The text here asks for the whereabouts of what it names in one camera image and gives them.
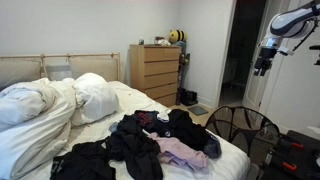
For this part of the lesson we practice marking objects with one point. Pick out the wooden chest of drawers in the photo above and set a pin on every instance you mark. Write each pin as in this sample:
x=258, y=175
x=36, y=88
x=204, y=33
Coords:
x=154, y=71

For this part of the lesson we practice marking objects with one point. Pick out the white rumpled duvet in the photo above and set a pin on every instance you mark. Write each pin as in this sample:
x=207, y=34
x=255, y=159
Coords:
x=34, y=123

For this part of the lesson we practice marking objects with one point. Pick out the pink garment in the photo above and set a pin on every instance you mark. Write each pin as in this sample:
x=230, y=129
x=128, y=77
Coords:
x=176, y=153

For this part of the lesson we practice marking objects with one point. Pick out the black garment middle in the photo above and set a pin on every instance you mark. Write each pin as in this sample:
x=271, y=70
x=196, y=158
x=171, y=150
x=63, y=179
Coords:
x=140, y=153

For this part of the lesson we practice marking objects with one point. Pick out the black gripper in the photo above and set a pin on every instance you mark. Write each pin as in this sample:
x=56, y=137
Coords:
x=264, y=60

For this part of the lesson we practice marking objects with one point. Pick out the white pillow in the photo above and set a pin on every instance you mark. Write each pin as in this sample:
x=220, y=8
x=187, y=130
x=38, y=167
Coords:
x=95, y=99

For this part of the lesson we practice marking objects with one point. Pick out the red black plaid garment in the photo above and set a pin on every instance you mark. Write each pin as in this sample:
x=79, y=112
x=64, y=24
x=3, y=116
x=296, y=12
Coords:
x=147, y=119

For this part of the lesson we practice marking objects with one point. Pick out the bee plush toy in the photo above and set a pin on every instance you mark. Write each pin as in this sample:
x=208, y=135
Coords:
x=177, y=35

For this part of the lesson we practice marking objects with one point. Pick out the black garment front left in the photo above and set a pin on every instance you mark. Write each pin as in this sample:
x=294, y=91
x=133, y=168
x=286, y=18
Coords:
x=86, y=161

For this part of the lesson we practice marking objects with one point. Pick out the black mesh laundry basket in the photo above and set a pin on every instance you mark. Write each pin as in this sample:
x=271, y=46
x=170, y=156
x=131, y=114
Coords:
x=245, y=128

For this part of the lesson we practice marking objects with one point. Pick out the grey floor scale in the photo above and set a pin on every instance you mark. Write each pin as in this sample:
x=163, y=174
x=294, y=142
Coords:
x=197, y=110

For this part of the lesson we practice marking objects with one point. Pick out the white door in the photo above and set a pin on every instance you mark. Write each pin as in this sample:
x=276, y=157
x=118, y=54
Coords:
x=256, y=85

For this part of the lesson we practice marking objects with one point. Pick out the wooden bed headboard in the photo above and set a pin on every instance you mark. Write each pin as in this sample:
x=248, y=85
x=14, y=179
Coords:
x=23, y=68

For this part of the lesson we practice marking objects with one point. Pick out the black clamp orange handles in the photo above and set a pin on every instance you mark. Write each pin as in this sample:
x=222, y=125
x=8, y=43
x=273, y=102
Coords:
x=296, y=160

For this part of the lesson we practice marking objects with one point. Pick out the black sweater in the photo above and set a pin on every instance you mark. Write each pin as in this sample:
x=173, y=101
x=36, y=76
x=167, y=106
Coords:
x=182, y=127

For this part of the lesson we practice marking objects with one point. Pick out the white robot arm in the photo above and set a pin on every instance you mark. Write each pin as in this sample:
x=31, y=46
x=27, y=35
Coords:
x=297, y=23

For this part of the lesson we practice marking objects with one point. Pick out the dark blue garment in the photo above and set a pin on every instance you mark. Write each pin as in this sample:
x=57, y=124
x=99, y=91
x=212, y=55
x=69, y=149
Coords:
x=213, y=149

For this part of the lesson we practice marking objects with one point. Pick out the black bag on floor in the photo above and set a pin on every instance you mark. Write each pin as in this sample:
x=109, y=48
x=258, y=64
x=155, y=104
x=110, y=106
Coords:
x=188, y=98

